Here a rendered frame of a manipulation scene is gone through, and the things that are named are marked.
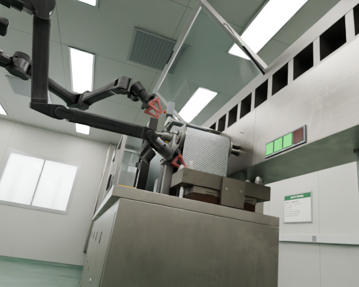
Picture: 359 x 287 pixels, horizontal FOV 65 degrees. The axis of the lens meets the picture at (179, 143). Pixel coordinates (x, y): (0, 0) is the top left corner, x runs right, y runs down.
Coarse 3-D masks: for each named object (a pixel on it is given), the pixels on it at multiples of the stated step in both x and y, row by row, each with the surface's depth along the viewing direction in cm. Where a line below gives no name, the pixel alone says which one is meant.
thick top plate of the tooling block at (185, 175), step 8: (184, 168) 113; (176, 176) 120; (184, 176) 112; (192, 176) 113; (200, 176) 114; (208, 176) 115; (216, 176) 116; (176, 184) 117; (184, 184) 115; (192, 184) 113; (200, 184) 113; (208, 184) 114; (216, 184) 115; (248, 184) 119; (256, 184) 121; (248, 192) 118; (256, 192) 119; (264, 192) 121; (256, 200) 124; (264, 200) 122
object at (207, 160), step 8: (184, 144) 137; (192, 144) 138; (184, 152) 136; (192, 152) 137; (200, 152) 139; (208, 152) 140; (216, 152) 141; (224, 152) 143; (184, 160) 135; (192, 160) 136; (200, 160) 137; (208, 160) 139; (216, 160) 140; (224, 160) 141; (200, 168) 136; (208, 168) 138; (216, 168) 139; (224, 168) 140; (224, 176) 139
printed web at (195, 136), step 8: (176, 128) 166; (192, 128) 144; (192, 136) 140; (200, 136) 141; (208, 136) 143; (216, 136) 145; (200, 144) 140; (208, 144) 141; (216, 144) 143; (224, 144) 144; (160, 184) 168
